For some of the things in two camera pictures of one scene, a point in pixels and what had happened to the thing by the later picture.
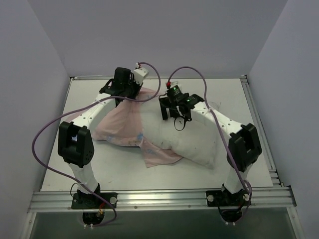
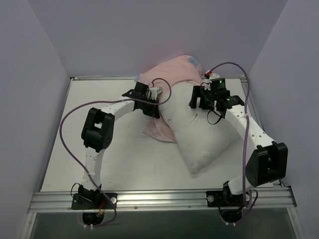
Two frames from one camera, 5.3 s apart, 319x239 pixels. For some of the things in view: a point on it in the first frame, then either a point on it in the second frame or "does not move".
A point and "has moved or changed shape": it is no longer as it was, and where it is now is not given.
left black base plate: x=89 y=201 does not move
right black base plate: x=219 y=198 does not move
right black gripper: x=164 y=107 -> x=199 y=97
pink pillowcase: x=124 y=126 -> x=181 y=69
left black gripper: x=127 y=92 -> x=150 y=107
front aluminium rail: x=165 y=200 does not move
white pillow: x=193 y=139 has moved or changed shape
